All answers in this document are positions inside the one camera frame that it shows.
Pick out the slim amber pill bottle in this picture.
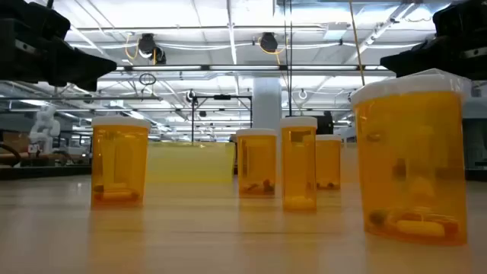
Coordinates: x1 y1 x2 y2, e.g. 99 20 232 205
280 116 318 212

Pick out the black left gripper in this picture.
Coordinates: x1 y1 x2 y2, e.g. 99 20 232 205
0 0 118 93

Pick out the hanging black cable loop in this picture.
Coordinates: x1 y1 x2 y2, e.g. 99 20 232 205
138 72 158 87

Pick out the large amber pill bottle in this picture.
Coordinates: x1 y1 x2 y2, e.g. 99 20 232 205
90 115 151 209
349 73 469 247
235 128 278 199

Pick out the small amber pill bottle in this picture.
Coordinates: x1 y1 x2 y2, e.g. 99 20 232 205
315 133 342 191

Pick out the black curved hose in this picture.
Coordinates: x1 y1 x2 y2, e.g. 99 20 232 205
0 141 23 167

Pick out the black background stand frame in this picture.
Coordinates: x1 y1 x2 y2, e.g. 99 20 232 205
190 94 253 145

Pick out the black ceiling cable reel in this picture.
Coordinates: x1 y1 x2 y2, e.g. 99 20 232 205
259 31 279 53
137 33 167 65

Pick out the yellow hanging cable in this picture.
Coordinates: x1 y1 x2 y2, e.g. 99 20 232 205
348 0 366 87

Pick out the long ceiling light bar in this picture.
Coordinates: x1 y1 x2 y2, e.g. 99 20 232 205
113 64 385 73

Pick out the black metal rig frame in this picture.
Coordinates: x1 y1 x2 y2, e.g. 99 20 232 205
0 164 487 182

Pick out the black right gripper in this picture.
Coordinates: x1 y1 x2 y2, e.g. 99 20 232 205
380 0 487 81

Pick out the white robot figure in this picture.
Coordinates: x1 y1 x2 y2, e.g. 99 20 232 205
28 103 62 155

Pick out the translucent yellow bin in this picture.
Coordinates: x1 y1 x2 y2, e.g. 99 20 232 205
146 141 237 184

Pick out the brown cardboard box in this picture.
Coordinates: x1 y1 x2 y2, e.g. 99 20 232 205
0 131 30 154

